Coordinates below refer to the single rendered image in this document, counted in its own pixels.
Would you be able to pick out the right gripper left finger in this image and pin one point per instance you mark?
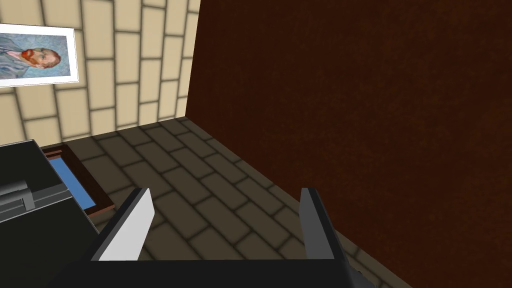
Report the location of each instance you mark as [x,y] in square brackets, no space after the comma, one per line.
[127,232]

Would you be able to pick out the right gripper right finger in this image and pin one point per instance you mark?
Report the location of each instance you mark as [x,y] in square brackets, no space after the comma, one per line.
[316,228]

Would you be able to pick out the black appliance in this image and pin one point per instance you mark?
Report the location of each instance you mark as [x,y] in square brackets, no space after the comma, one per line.
[36,236]

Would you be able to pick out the brown-framed window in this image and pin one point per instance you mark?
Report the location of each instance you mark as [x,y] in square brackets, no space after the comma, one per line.
[76,184]

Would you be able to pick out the white-framed portrait painting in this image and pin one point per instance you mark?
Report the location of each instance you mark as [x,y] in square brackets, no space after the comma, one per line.
[34,55]

